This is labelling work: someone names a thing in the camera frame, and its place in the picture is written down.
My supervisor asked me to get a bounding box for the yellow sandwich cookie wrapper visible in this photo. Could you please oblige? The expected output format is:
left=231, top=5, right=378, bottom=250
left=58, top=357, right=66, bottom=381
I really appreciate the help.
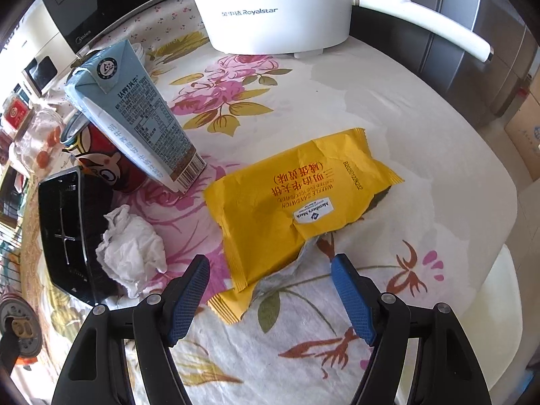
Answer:
left=204, top=128, right=402, bottom=325

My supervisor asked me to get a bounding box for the floral tablecloth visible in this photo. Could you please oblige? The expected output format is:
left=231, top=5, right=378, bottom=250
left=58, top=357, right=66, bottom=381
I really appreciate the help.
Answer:
left=16, top=0, right=519, bottom=405

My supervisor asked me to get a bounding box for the cardboard box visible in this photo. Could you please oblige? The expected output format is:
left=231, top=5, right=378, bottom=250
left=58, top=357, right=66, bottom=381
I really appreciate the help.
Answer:
left=504, top=94, right=539, bottom=180

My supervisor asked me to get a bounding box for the stainless steel refrigerator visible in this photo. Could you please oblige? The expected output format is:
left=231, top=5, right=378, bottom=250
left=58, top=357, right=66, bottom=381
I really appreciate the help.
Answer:
left=350, top=0, right=539, bottom=127

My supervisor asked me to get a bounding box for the open drink can top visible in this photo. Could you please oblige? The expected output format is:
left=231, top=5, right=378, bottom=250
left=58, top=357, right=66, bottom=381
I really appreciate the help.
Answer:
left=1, top=293, right=43, bottom=358

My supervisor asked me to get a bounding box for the white electric cooking pot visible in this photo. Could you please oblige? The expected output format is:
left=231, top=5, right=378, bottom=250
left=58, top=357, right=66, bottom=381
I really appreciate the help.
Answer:
left=195, top=0, right=493, bottom=62

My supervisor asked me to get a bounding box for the white plastic trash bin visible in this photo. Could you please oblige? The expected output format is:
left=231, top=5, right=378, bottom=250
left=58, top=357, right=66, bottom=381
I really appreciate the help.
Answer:
left=460, top=246, right=523, bottom=388

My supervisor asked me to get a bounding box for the blue milk carton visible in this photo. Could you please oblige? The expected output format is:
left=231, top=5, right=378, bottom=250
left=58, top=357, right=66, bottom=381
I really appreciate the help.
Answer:
left=64, top=40, right=206, bottom=195

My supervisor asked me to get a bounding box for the white tissue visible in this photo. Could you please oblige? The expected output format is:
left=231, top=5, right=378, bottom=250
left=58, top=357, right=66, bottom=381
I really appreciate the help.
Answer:
left=95, top=204, right=167, bottom=299

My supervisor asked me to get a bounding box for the black plastic food tray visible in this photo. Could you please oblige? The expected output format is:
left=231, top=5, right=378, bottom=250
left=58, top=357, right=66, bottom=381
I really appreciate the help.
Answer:
left=37, top=166, right=118, bottom=306

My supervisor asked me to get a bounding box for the red cartoon drink can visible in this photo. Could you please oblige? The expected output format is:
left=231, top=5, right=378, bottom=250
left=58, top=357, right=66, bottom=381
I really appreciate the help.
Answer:
left=60, top=110, right=147, bottom=194

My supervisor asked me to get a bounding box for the red labelled box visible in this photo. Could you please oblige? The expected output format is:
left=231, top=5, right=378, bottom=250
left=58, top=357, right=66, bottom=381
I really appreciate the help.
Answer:
left=1, top=94, right=30, bottom=132

